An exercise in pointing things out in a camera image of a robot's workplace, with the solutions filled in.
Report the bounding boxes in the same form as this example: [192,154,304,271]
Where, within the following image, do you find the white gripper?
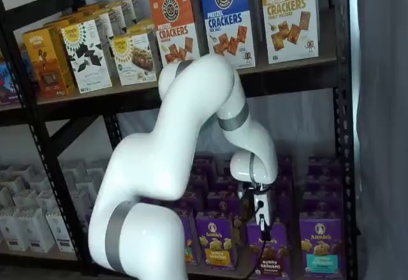
[254,190,273,243]

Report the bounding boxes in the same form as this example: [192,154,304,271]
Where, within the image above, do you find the purple box brown patch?
[247,221,290,276]

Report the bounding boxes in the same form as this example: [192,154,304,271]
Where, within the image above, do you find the purple box yellow patch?
[194,211,239,270]

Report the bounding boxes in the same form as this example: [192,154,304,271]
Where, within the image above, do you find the purple box teal patch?
[299,217,346,278]

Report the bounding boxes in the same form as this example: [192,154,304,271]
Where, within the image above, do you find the purple box green patch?
[184,212,199,265]

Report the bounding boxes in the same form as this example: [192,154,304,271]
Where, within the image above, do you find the white box dark label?
[0,186,15,210]
[36,188,59,210]
[15,208,55,254]
[44,208,77,254]
[70,186,96,221]
[0,208,26,252]
[12,189,41,210]

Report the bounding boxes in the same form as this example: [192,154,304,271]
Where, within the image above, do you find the gold pretzel crackers box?
[259,0,320,65]

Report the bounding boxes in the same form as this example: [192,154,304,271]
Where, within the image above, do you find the blue pretzel crackers box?
[198,0,257,70]

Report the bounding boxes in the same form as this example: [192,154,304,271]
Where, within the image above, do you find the orange pretzel crackers box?
[149,0,201,69]

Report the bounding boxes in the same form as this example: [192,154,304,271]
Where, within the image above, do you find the white box dark crackers print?
[60,20,113,94]

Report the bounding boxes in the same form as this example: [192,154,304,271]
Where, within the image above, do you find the white yellow cracker box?
[120,0,140,26]
[92,10,113,43]
[106,2,127,35]

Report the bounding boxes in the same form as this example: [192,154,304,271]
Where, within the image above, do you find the yellow-orange snack box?
[22,26,76,99]

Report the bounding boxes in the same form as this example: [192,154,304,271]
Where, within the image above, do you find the blue purple snack box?
[0,59,20,107]

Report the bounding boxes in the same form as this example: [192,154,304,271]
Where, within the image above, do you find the black metal rack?
[0,0,360,280]
[0,101,36,128]

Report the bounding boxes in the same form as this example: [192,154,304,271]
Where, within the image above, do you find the white fabric curtain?
[349,0,408,280]

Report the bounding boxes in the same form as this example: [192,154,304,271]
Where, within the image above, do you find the black cable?
[244,193,272,277]

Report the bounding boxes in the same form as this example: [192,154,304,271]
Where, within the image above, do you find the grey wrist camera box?
[237,182,256,207]

